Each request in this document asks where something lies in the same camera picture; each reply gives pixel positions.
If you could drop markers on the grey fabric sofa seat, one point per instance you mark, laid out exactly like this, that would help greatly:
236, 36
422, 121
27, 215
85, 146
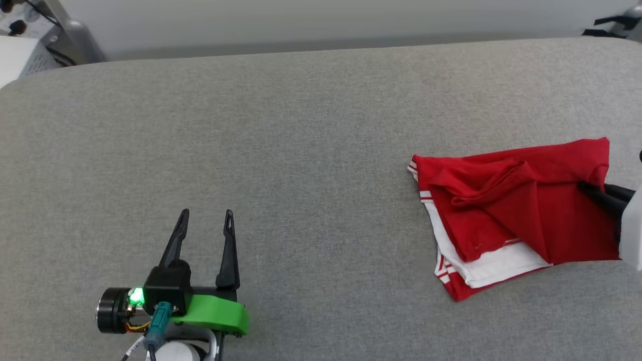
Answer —
276, 175

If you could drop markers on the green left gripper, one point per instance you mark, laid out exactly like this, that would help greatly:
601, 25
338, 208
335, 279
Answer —
220, 313

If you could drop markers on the black tape strip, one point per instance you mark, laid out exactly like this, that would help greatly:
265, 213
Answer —
614, 20

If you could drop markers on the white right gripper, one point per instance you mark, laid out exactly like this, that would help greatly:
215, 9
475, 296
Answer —
633, 230

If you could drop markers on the grey partition foot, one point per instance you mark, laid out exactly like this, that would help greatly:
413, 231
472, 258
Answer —
631, 22

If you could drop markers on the red Bulls 23 jersey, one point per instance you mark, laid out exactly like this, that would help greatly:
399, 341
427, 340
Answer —
526, 210

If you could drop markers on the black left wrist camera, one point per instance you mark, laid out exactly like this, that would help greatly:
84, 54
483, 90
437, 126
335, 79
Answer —
168, 286

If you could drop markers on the grey metal partition post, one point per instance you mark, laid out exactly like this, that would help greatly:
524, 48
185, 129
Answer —
75, 35

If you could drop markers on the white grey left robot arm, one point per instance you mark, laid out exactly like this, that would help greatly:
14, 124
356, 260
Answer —
178, 351

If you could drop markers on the white power strip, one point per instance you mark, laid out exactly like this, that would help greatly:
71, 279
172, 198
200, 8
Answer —
32, 27

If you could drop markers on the white partition panel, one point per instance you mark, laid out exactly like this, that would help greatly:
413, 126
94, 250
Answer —
326, 22

